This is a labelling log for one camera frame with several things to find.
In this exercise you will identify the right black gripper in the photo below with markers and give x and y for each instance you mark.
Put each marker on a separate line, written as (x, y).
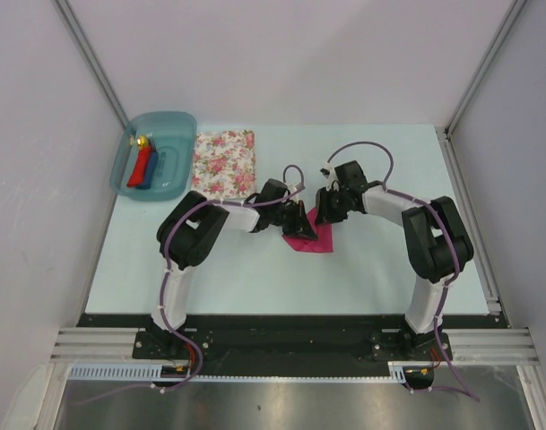
(325, 215)

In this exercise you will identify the red marker pen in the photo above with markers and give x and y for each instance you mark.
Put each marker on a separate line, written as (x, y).
(140, 166)

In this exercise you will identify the aluminium frame rail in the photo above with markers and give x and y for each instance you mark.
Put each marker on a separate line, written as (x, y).
(94, 345)

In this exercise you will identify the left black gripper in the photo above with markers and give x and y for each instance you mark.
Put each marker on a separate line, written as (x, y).
(299, 226)

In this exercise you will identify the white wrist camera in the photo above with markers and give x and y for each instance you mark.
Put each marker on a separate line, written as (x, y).
(332, 181)
(295, 190)

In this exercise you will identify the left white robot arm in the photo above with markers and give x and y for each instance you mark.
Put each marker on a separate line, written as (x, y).
(190, 232)

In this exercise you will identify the teal plastic bin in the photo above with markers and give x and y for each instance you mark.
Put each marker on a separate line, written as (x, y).
(173, 137)

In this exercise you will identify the blue marker pen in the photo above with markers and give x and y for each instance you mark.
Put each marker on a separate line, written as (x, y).
(149, 171)

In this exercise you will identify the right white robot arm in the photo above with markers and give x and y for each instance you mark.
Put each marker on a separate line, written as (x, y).
(437, 243)

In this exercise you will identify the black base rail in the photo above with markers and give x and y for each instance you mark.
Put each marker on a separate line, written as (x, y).
(295, 346)

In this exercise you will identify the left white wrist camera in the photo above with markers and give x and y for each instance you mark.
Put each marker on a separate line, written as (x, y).
(295, 190)

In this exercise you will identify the magenta paper napkin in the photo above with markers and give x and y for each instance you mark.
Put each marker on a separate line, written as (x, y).
(323, 245)

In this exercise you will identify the gold foil candy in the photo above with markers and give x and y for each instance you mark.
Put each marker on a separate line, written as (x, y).
(140, 141)

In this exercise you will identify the floral cloth mat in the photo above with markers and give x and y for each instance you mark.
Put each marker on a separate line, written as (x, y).
(224, 164)

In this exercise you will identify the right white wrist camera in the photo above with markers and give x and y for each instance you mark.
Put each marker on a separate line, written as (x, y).
(332, 181)

